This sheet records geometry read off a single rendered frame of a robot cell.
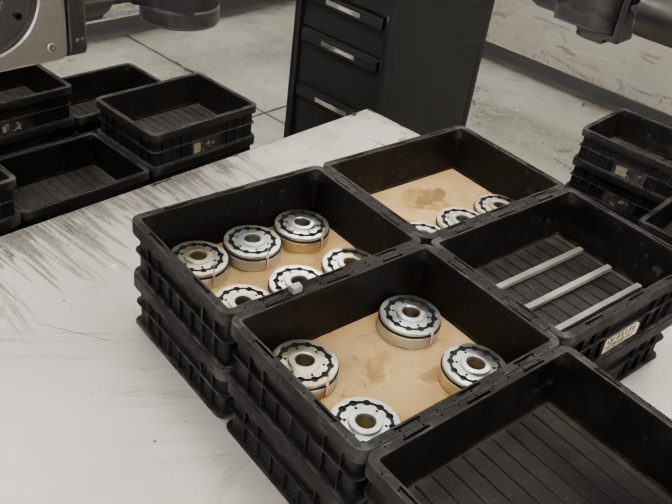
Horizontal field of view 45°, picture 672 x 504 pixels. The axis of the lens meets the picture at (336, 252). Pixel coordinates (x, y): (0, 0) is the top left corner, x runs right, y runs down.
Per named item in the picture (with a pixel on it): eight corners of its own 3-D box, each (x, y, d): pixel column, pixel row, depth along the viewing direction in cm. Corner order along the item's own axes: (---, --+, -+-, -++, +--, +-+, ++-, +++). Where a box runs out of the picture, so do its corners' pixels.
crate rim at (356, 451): (358, 469, 98) (361, 456, 97) (225, 330, 116) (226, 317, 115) (560, 353, 121) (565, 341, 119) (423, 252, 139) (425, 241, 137)
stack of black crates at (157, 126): (154, 266, 252) (153, 137, 226) (99, 223, 267) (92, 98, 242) (250, 224, 278) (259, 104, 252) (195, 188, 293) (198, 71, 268)
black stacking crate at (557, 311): (543, 398, 127) (563, 343, 120) (415, 296, 144) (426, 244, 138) (678, 316, 149) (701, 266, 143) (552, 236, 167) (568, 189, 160)
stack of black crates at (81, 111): (83, 210, 272) (77, 119, 253) (36, 173, 288) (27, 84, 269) (179, 176, 298) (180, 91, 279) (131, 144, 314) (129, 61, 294)
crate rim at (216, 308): (225, 330, 116) (226, 317, 115) (128, 228, 134) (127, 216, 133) (423, 252, 139) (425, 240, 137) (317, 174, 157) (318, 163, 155)
